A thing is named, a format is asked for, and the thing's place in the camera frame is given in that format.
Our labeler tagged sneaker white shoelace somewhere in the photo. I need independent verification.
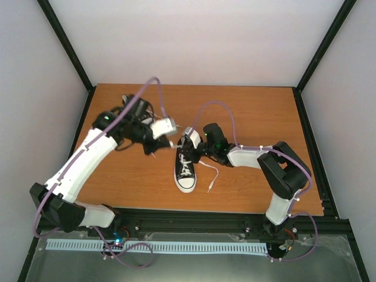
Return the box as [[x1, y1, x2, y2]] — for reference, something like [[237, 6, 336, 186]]
[[172, 136, 220, 194]]

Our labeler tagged black white sneaker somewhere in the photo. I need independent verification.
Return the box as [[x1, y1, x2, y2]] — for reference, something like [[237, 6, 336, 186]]
[[126, 99, 155, 125], [174, 140, 197, 194]]

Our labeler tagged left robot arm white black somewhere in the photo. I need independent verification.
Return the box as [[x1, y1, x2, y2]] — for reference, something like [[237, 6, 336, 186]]
[[29, 95, 177, 237]]

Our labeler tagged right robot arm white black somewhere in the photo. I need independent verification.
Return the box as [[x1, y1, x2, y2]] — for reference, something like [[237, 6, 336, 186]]
[[177, 123, 313, 226]]

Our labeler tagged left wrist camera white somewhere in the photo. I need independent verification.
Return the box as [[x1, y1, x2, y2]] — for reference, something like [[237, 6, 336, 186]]
[[150, 117, 178, 140]]

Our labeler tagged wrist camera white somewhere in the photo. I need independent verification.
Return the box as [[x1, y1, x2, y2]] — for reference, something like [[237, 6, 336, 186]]
[[183, 127, 202, 149], [150, 117, 178, 140]]

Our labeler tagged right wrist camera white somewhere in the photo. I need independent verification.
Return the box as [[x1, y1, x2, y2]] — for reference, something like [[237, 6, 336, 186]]
[[183, 127, 202, 149]]

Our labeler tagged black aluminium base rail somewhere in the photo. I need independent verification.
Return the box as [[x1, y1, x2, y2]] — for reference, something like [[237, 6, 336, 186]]
[[38, 205, 353, 244]]

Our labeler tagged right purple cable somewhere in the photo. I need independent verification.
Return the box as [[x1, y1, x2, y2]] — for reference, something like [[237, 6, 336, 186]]
[[190, 101, 318, 263]]

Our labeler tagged light blue slotted cable duct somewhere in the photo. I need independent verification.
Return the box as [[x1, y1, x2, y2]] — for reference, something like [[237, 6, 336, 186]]
[[45, 239, 268, 256]]

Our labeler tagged left black frame post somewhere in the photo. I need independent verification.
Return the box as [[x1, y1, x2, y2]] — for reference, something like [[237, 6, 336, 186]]
[[36, 0, 96, 92]]

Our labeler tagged black frame post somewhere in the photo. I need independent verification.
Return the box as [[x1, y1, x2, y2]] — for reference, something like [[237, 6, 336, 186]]
[[36, 0, 96, 92], [296, 0, 358, 92]]

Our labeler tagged right black frame post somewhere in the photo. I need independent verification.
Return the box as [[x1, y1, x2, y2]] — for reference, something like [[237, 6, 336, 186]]
[[296, 0, 358, 92]]

